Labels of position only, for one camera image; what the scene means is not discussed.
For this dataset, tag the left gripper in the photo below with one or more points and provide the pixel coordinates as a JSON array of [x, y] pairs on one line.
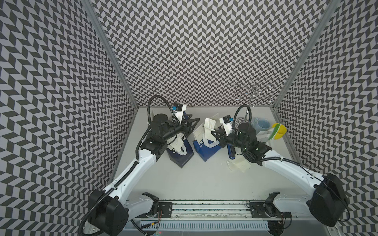
[[187, 129]]

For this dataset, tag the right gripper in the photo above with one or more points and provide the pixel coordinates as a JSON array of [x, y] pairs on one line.
[[222, 136]]

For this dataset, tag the royal blue tote bag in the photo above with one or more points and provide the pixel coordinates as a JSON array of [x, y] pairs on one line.
[[205, 149]]

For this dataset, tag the blue black stapler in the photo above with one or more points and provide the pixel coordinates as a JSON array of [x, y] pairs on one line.
[[231, 152]]

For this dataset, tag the navy tote bag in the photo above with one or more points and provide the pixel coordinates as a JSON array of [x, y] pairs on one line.
[[180, 152]]

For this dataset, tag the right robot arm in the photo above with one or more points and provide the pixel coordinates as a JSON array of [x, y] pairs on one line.
[[324, 199]]

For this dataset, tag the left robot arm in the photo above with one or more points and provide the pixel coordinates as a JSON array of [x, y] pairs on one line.
[[110, 209]]

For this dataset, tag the light blue ceramic mug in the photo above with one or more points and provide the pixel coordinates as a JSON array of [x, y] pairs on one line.
[[261, 124]]

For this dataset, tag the chrome mug tree stand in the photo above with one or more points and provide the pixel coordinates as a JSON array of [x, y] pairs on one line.
[[252, 92]]

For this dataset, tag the yellow plastic goblet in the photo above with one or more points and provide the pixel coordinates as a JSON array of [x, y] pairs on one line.
[[279, 130]]

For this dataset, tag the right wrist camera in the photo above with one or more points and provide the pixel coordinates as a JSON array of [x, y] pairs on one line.
[[227, 123]]

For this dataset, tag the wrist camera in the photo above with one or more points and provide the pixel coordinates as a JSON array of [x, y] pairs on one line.
[[227, 123], [178, 110]]

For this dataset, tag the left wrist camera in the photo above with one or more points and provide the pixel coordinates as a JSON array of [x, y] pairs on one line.
[[178, 110]]

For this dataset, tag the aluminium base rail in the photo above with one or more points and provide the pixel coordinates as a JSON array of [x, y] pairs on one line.
[[213, 216]]

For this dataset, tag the aluminium corner post left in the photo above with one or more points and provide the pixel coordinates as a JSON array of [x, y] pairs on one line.
[[92, 17]]

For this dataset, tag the aluminium corner post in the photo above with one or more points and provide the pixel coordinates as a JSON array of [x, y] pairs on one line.
[[92, 17], [318, 30]]

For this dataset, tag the aluminium corner post right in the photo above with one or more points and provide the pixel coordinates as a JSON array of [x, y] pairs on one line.
[[318, 30]]

